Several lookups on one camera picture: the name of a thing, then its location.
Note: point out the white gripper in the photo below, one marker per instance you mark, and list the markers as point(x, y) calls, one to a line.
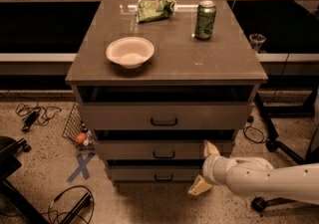
point(209, 168)

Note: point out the grey drawer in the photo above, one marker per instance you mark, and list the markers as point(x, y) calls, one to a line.
point(150, 150)
point(174, 116)
point(153, 173)

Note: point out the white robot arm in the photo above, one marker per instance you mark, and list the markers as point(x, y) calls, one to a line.
point(246, 176)

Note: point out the grey bottom drawer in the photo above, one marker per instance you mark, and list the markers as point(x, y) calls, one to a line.
point(153, 173)

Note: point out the grey drawer cabinet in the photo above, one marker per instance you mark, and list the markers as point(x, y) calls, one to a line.
point(183, 70)

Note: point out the grey top drawer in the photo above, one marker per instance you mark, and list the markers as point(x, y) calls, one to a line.
point(174, 116)

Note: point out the blue tape cross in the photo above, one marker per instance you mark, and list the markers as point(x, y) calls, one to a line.
point(82, 168)

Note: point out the orange ball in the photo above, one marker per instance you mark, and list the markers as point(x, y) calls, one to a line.
point(80, 138)

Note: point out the white paper bowl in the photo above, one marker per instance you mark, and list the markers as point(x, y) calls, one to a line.
point(130, 52)

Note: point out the clear plastic cup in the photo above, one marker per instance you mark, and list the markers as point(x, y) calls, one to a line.
point(256, 41)

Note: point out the green soda can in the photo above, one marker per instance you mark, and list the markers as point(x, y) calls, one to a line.
point(206, 13)

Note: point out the green chip bag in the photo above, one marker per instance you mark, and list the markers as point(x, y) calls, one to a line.
point(153, 10)

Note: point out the black office chair base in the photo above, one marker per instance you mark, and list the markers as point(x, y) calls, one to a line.
point(8, 165)

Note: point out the wire basket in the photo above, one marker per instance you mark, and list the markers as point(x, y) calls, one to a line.
point(73, 126)

